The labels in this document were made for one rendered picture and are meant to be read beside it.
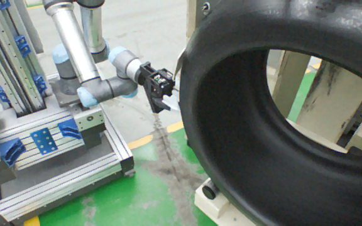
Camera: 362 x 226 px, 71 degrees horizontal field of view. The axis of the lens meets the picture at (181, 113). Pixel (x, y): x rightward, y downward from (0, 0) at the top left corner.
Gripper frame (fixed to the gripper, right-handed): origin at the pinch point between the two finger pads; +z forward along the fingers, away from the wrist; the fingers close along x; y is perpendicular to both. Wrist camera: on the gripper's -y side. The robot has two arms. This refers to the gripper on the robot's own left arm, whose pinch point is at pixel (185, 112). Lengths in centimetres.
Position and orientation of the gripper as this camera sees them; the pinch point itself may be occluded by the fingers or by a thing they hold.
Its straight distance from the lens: 79.4
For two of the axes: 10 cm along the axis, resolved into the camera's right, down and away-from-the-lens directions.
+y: 0.9, -6.7, -7.3
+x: 7.0, -4.9, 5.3
